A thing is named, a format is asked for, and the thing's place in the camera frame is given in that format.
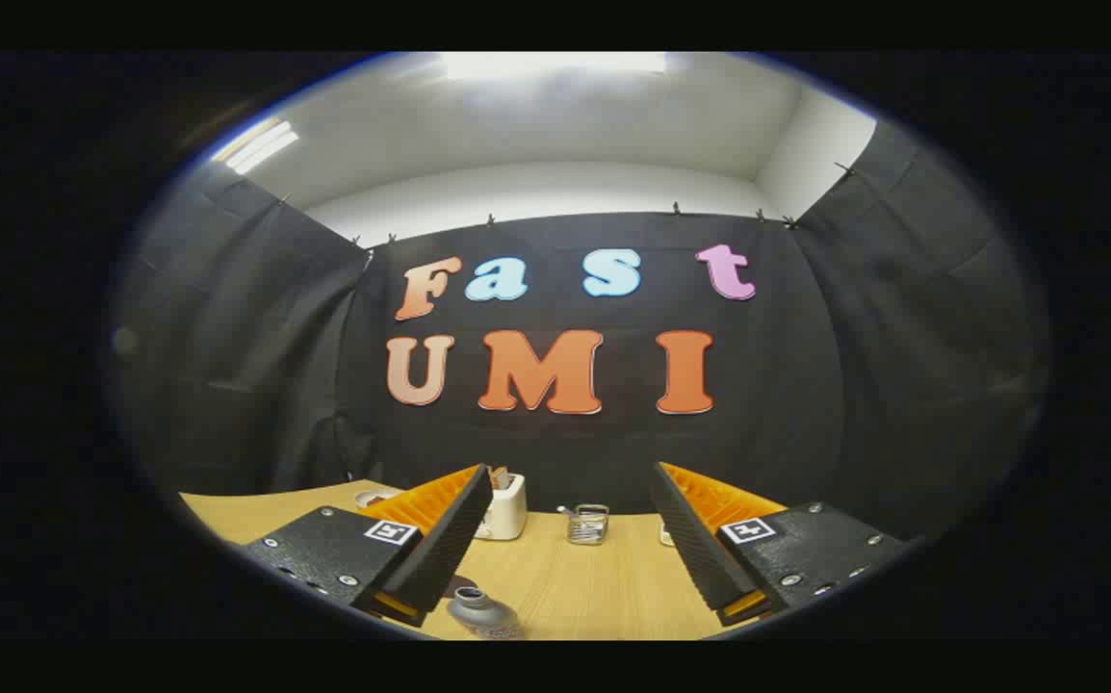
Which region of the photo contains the small twin ceiling light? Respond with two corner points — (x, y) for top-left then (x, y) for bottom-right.
(212, 117), (299, 176)

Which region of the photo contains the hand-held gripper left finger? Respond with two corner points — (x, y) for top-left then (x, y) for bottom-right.
(245, 463), (495, 629)

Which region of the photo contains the silver juice bottle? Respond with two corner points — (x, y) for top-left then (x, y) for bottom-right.
(447, 586), (523, 640)

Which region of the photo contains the metal wire basket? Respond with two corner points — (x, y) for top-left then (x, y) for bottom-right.
(565, 503), (610, 547)

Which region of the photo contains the wooden table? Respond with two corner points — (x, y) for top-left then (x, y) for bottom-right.
(178, 479), (903, 641)

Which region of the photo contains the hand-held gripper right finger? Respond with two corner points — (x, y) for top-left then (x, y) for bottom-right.
(650, 461), (908, 628)

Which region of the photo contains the white toaster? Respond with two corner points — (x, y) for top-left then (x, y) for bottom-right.
(475, 470), (529, 541)

